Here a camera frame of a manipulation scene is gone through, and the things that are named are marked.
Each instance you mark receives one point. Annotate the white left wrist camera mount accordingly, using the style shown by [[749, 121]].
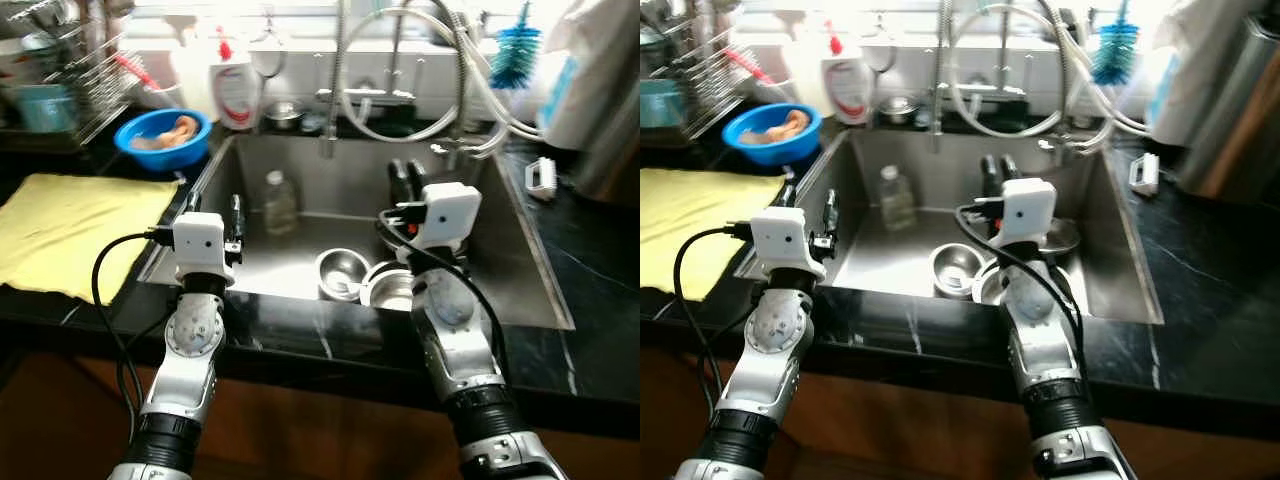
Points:
[[200, 240], [780, 240]]

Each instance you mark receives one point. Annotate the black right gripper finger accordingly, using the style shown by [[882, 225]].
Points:
[[991, 178], [399, 182], [1010, 170], [419, 176]]

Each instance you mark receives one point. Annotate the blue plastic bowl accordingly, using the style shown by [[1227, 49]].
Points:
[[165, 158], [775, 152]]

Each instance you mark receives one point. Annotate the white hanging cloth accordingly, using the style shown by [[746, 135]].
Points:
[[580, 80], [1190, 75]]

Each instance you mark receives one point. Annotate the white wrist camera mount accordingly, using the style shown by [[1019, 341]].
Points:
[[1028, 210], [445, 215], [780, 240], [200, 240]]

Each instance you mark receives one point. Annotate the brown wooden cabinet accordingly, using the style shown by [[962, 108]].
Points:
[[320, 430], [900, 430]]

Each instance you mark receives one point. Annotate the small white scrub brush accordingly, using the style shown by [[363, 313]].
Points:
[[540, 177], [1145, 173]]

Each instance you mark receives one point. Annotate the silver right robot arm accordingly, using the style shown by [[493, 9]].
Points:
[[1040, 340], [455, 340]]

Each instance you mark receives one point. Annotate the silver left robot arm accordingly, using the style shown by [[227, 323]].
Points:
[[190, 340], [775, 340]]

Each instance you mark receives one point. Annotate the white red dish soap bottle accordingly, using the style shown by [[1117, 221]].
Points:
[[848, 90], [235, 95]]

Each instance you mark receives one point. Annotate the tall steel utensil canister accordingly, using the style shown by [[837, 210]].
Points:
[[615, 140], [1235, 120]]

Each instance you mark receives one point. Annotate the chrome faucet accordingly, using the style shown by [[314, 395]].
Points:
[[995, 92], [385, 97]]

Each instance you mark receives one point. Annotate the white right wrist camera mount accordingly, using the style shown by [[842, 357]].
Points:
[[1028, 210], [445, 215]]

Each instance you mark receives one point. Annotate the peach rubber glove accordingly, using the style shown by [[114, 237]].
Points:
[[175, 132], [785, 127]]

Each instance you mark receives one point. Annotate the yellow cloth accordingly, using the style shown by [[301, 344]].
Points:
[[70, 235], [700, 230]]

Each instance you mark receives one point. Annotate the clear plastic bottle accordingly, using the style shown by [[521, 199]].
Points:
[[897, 200], [280, 205]]

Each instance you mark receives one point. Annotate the stainless steel sink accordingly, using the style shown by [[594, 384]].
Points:
[[1100, 250], [500, 250]]

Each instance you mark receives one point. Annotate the teal cup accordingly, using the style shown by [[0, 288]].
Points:
[[45, 110], [660, 105]]

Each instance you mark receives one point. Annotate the wide steel plate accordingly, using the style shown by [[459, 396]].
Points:
[[1065, 238]]

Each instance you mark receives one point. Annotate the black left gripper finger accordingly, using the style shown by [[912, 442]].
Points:
[[192, 201], [237, 220], [830, 215], [789, 197]]

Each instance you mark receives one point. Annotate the blue bottle brush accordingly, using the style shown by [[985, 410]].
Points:
[[515, 55], [1115, 50]]

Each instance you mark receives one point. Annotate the deep steel bowl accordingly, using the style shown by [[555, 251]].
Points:
[[957, 270], [342, 275]]

